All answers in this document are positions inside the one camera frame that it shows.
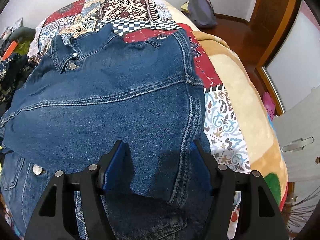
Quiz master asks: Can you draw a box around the blue denim jacket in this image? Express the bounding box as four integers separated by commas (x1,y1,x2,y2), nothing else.
1,24,212,239

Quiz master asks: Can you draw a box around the pink slipper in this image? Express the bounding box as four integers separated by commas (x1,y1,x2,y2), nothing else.
263,92,276,121

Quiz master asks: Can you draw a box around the beige fleece blanket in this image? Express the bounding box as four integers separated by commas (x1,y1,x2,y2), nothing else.
155,0,288,208

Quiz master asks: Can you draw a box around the navy patterned folded garment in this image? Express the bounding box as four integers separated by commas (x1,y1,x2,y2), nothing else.
1,53,34,103

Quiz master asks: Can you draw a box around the orange box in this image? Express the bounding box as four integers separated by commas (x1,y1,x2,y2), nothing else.
2,41,18,61

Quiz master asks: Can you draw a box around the grey purple backpack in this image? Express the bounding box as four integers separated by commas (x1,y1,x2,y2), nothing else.
187,0,217,29

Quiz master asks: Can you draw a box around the patchwork patterned quilt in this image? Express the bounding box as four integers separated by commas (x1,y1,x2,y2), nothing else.
27,0,252,235

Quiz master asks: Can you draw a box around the wooden door frame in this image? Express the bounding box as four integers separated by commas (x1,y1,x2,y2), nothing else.
249,0,302,115

